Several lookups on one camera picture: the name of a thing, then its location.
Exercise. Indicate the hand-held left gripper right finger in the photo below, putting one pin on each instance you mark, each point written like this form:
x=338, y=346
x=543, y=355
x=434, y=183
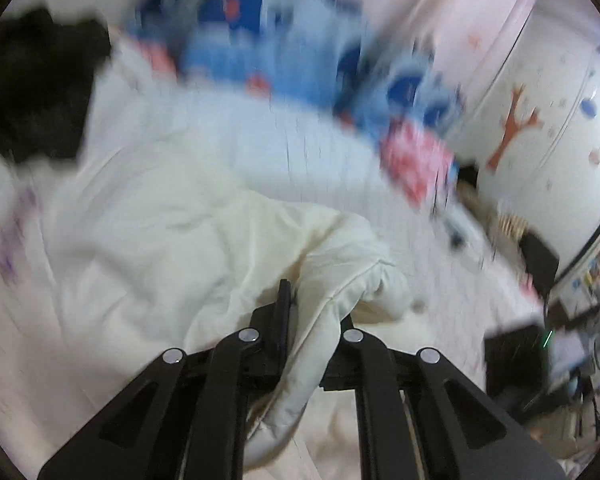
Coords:
x=352, y=355

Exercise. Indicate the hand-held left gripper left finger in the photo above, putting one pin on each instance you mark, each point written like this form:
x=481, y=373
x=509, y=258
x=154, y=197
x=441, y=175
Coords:
x=280, y=320

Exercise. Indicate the white quilted comforter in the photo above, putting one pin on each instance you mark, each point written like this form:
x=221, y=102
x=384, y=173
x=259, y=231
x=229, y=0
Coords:
x=180, y=270

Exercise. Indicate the black clothes pile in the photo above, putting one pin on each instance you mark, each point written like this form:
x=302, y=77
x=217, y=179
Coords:
x=35, y=90

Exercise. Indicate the white striped bed sheet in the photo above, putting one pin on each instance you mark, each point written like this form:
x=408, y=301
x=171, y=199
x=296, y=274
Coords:
x=260, y=145

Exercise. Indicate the pink checked cloth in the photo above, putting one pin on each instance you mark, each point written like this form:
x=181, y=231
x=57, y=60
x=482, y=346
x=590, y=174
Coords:
x=417, y=160

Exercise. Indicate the purple eyeglasses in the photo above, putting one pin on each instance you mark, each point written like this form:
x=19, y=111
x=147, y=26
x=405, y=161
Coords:
x=10, y=240

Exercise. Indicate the blue whale print curtain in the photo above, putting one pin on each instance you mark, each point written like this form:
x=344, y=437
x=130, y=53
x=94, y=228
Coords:
x=290, y=35

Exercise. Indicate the orange tree wall decal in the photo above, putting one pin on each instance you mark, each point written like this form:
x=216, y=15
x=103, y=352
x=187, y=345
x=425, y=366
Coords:
x=512, y=125

